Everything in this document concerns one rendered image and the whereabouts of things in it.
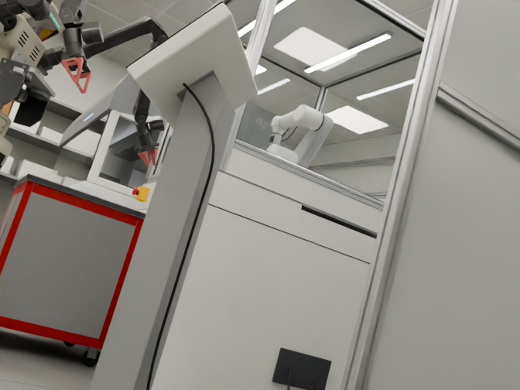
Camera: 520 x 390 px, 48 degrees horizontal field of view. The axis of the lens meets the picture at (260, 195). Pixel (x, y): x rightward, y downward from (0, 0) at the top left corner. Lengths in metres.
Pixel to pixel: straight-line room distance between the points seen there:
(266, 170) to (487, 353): 1.25
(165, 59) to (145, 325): 0.70
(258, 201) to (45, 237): 1.00
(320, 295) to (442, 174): 1.30
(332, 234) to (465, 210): 1.22
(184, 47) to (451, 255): 0.85
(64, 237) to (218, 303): 0.85
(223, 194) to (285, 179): 0.30
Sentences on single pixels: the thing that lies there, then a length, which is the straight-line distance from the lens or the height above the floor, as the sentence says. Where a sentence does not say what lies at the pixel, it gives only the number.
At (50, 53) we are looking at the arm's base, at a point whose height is 1.21.
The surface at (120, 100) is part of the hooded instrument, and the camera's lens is 3.64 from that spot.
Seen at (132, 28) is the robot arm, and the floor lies 1.42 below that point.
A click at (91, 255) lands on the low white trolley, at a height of 0.49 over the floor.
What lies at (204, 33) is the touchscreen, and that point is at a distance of 1.59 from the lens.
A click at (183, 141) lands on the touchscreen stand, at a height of 0.85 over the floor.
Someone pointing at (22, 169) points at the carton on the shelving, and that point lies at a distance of 6.40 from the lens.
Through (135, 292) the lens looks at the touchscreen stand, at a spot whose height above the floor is 0.41.
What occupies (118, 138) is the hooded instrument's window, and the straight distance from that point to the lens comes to 3.62.
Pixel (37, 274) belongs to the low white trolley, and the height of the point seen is 0.35.
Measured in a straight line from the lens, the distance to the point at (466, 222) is 1.42.
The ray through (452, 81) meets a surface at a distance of 1.42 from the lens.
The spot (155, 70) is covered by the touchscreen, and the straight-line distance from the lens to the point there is 1.59.
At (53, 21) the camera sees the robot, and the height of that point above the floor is 1.28.
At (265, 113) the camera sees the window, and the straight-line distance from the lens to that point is 2.46.
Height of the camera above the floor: 0.44
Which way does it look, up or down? 11 degrees up
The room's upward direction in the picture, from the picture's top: 16 degrees clockwise
